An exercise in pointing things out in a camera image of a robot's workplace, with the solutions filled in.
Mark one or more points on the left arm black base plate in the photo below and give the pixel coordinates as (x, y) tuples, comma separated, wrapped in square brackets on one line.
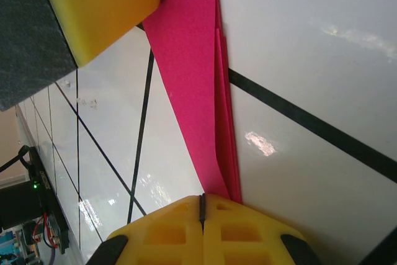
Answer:
[(46, 184)]

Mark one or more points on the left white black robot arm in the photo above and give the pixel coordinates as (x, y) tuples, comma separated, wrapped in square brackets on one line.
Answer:
[(18, 203)]

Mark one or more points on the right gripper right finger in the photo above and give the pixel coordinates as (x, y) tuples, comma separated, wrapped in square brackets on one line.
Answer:
[(214, 246)]

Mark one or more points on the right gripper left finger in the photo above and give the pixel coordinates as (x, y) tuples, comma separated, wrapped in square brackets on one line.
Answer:
[(186, 246)]

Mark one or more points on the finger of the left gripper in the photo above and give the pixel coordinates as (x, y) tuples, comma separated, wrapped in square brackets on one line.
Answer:
[(102, 7)]

